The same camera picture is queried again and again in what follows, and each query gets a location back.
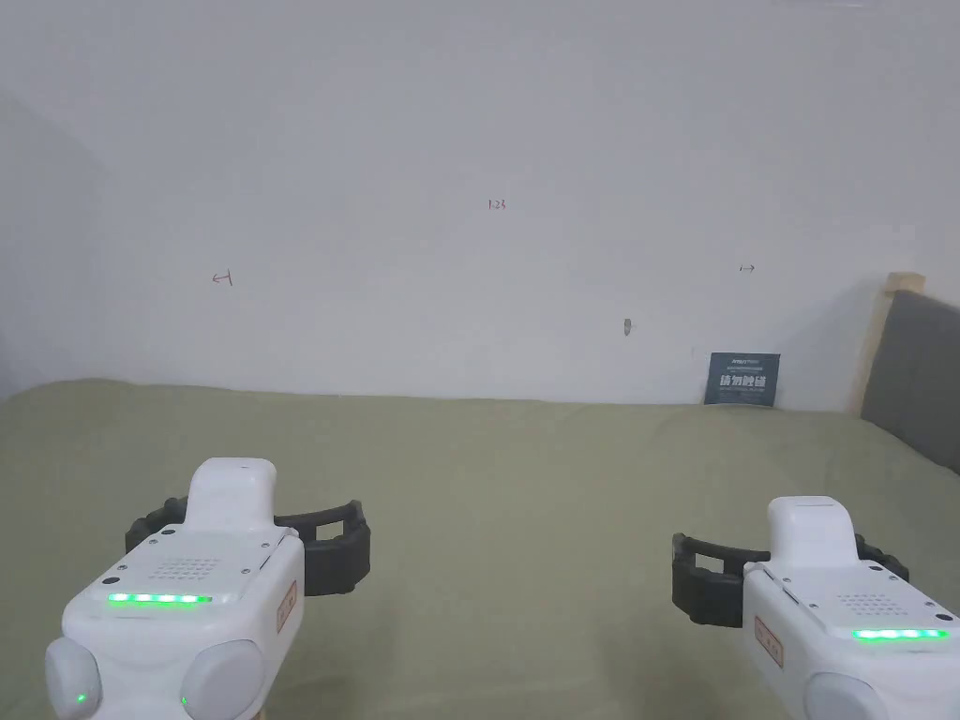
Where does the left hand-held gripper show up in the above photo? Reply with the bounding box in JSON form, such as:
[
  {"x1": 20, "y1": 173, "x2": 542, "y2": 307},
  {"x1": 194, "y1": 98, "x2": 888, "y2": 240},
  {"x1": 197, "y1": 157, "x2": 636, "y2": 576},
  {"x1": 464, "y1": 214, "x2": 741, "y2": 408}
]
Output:
[{"x1": 44, "y1": 457, "x2": 372, "y2": 720}]

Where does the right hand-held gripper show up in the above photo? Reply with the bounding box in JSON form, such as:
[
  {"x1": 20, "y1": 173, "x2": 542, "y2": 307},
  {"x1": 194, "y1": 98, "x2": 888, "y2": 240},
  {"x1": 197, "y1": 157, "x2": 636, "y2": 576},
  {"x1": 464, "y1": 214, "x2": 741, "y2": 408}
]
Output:
[{"x1": 670, "y1": 494, "x2": 960, "y2": 720}]

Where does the dark grey printed card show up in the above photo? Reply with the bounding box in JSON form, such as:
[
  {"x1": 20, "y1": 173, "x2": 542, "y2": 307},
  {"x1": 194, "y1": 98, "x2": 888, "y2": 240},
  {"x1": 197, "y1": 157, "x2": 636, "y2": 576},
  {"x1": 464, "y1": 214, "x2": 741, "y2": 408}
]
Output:
[{"x1": 704, "y1": 352, "x2": 781, "y2": 410}]

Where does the grey padded headboard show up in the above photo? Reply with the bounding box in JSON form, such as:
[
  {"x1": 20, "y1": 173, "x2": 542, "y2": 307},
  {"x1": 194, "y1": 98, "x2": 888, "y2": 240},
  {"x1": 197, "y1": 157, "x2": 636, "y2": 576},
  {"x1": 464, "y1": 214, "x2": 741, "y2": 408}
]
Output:
[{"x1": 846, "y1": 271, "x2": 960, "y2": 477}]

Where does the bed with pale green sheet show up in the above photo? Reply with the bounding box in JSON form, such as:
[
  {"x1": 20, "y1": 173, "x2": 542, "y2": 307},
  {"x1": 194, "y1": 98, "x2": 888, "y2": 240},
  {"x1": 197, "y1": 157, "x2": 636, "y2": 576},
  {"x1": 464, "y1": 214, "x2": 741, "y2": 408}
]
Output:
[{"x1": 0, "y1": 378, "x2": 960, "y2": 720}]

